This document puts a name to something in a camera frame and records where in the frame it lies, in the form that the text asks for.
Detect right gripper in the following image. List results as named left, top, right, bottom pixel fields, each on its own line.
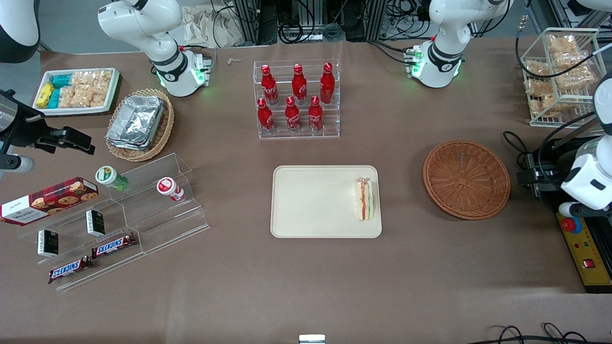
left=0, top=91, right=95, bottom=155

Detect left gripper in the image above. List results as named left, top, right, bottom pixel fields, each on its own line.
left=517, top=158, right=572, bottom=199

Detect plastic-wrapped sandwich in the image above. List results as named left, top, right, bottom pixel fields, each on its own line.
left=354, top=177, right=374, bottom=221

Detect white snack tray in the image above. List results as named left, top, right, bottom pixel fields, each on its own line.
left=33, top=68, right=120, bottom=117

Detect aluminium foil tray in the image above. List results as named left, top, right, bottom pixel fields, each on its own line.
left=109, top=95, right=165, bottom=144
left=106, top=136, right=163, bottom=151

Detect brown wicker basket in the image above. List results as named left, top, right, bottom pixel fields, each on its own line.
left=423, top=140, right=511, bottom=221

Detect light wicker basket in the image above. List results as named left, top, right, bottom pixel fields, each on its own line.
left=105, top=88, right=175, bottom=162

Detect cream plastic tray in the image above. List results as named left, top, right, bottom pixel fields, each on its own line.
left=271, top=165, right=383, bottom=239

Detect green-lid white cup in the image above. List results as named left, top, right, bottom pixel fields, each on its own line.
left=96, top=166, right=129, bottom=192

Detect yellow snack pack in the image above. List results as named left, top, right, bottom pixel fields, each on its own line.
left=36, top=84, right=55, bottom=108

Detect red tartan cookie box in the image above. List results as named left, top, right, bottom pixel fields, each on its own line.
left=0, top=177, right=99, bottom=226

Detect small black box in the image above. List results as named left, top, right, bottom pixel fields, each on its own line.
left=86, top=209, right=106, bottom=237
left=37, top=229, right=59, bottom=258

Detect yellow control panel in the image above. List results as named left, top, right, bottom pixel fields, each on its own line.
left=556, top=213, right=612, bottom=293

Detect red-lid white cup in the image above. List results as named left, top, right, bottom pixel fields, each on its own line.
left=157, top=177, right=185, bottom=202

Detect clear acrylic tiered stand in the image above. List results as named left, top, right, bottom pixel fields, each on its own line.
left=17, top=153, right=211, bottom=292

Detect Snickers chocolate bar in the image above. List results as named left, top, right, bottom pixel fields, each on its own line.
left=91, top=233, right=137, bottom=258
left=48, top=256, right=94, bottom=285

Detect small grey connector box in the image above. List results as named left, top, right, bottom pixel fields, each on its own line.
left=190, top=50, right=213, bottom=87
left=405, top=45, right=425, bottom=78

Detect beige crumpled bag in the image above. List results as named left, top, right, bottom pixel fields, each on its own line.
left=181, top=4, right=245, bottom=48

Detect red cola bottle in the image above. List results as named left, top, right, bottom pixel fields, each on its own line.
left=285, top=96, right=302, bottom=133
left=319, top=62, right=335, bottom=105
left=308, top=96, right=324, bottom=132
left=257, top=97, right=275, bottom=134
left=291, top=63, right=308, bottom=105
left=261, top=64, right=279, bottom=107

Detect clear acrylic bottle stand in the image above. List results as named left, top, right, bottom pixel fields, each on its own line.
left=252, top=58, right=341, bottom=140

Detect black cable loop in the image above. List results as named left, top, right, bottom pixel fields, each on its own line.
left=502, top=130, right=532, bottom=169

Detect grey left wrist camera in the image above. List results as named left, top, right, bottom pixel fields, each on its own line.
left=558, top=201, right=583, bottom=219

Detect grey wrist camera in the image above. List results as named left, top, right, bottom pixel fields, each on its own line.
left=558, top=201, right=583, bottom=219
left=0, top=154, right=35, bottom=173

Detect white wire rack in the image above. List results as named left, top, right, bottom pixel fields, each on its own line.
left=520, top=27, right=608, bottom=128

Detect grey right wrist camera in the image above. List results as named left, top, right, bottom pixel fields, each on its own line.
left=0, top=154, right=35, bottom=173

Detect black linear rail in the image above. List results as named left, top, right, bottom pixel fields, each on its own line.
left=587, top=214, right=612, bottom=286

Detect thick black cable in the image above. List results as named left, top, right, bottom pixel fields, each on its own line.
left=514, top=10, right=612, bottom=79

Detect black floor cable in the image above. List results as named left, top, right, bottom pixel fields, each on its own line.
left=478, top=322, right=612, bottom=344

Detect aluminium frame post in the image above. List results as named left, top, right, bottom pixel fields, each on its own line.
left=366, top=0, right=389, bottom=42
left=232, top=0, right=261, bottom=44

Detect black cable coil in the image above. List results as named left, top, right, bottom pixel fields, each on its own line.
left=277, top=19, right=317, bottom=44

